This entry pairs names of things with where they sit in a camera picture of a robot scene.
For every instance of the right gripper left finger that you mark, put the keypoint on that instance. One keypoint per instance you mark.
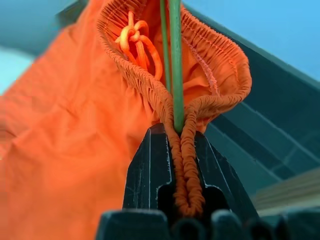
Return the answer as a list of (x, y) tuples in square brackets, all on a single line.
[(145, 170)]

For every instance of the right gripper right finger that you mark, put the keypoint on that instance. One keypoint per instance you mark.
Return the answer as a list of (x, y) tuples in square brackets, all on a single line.
[(222, 185)]

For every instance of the orange shorts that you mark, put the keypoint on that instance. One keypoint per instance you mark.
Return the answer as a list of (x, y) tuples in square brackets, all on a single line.
[(75, 140)]

